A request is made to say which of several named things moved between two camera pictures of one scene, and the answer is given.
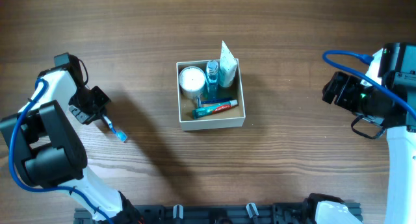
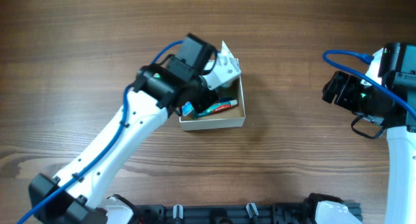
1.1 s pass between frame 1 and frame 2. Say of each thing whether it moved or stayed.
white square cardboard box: stayed
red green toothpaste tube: stayed
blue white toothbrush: moved
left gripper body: moved
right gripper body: stayed
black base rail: stayed
